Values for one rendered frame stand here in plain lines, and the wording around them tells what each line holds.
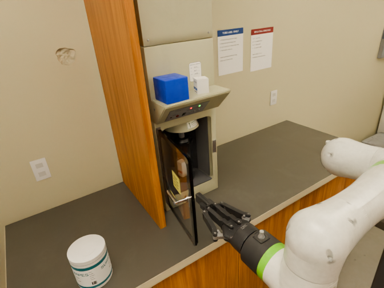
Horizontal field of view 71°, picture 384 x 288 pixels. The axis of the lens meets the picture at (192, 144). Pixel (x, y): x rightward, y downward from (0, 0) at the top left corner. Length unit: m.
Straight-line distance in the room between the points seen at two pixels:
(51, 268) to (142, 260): 0.37
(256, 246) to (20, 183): 1.23
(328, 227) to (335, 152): 0.44
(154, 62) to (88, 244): 0.72
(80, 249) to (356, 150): 0.96
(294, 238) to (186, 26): 0.88
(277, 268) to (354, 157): 0.43
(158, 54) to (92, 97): 0.52
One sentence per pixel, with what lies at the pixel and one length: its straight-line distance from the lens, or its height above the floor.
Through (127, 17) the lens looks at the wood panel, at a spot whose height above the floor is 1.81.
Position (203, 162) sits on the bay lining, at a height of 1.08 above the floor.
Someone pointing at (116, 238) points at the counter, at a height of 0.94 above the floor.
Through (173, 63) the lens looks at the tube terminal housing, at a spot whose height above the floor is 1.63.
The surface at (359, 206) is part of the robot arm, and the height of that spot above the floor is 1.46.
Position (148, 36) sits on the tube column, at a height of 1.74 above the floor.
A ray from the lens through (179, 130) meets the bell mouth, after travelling 1.26.
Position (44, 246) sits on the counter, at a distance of 1.43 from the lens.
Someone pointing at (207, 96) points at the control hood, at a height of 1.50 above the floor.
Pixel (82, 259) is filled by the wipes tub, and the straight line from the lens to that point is 1.07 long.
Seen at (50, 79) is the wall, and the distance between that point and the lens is 1.44.
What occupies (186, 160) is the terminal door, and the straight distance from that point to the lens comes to 0.90.
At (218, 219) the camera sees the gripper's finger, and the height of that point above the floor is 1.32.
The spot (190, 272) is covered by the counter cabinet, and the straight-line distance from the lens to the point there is 1.30.
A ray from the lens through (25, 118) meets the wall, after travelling 1.47.
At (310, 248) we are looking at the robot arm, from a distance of 0.52.
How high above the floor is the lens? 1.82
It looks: 26 degrees down
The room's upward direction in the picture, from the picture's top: 4 degrees counter-clockwise
